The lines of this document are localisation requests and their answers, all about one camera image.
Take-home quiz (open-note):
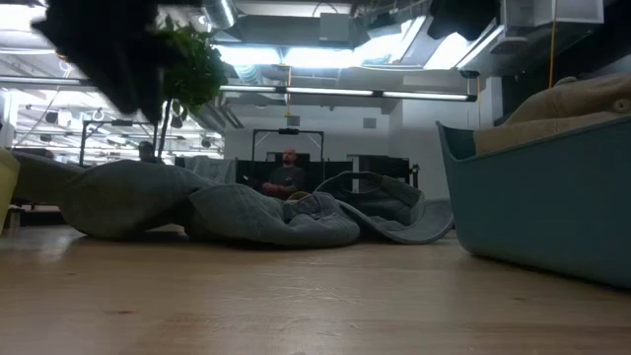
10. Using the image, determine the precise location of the dark grey baseball cap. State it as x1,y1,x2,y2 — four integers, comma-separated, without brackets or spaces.
314,170,456,247

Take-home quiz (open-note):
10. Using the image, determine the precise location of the yellow plastic bin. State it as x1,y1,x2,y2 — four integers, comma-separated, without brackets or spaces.
0,146,22,236

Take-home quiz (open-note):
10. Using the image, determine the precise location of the black cabinet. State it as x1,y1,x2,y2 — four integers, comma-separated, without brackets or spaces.
352,155,421,191

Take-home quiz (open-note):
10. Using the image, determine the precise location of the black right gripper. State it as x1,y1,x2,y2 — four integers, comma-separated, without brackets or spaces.
427,0,500,41

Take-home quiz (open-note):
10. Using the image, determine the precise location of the silver ventilation duct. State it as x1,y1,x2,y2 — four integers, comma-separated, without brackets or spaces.
199,0,237,30

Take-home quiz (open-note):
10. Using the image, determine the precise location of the teal plastic bin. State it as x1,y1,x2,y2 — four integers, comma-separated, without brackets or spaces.
436,115,631,290

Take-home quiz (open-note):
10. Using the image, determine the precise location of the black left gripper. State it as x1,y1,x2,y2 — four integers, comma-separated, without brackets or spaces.
32,0,165,125

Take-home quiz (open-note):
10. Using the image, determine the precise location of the green plant in black pot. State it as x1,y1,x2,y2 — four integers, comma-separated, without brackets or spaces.
157,17,229,162

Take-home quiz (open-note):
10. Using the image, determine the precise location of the white ceiling box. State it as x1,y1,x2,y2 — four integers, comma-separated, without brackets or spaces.
502,0,605,26

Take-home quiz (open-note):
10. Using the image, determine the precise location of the yellow hanging cable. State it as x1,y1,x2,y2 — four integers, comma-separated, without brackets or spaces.
548,0,557,90

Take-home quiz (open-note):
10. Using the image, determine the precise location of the long ceiling tube light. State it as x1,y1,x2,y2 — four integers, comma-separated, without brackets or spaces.
219,84,478,104

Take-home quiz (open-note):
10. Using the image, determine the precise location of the person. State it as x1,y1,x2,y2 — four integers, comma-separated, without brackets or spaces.
136,140,164,165
260,147,310,201

